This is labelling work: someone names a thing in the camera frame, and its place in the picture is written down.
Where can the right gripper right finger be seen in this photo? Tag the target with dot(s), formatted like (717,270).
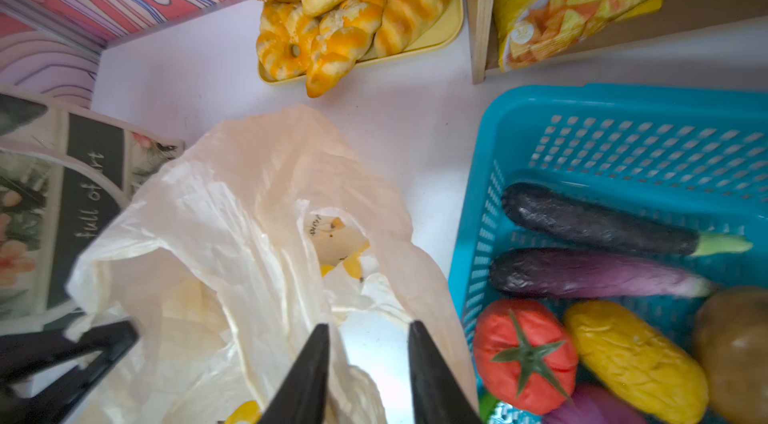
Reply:
(437,397)

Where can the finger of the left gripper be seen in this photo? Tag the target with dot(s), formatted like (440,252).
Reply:
(24,355)
(56,401)

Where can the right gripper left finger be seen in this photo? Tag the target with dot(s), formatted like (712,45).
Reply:
(301,399)

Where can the translucent beige plastic bag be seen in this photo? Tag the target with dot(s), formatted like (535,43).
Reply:
(228,258)

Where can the white canvas tote bag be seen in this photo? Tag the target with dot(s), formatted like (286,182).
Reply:
(66,173)

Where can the red toy tomato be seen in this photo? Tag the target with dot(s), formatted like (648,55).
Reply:
(524,356)

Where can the purple toy onion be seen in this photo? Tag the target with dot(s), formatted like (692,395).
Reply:
(591,404)

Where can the purple toy eggplant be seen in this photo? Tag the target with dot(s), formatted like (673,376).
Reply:
(571,273)

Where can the dark toy eggplant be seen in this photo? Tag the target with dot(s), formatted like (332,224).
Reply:
(538,208)

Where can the yellow toy corn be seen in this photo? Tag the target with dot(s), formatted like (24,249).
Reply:
(637,363)

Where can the brown toy potato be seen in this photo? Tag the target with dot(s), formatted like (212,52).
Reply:
(730,343)

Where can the teal plastic basket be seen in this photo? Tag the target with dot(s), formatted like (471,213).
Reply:
(691,158)

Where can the yellow bread tray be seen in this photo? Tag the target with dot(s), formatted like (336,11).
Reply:
(294,47)

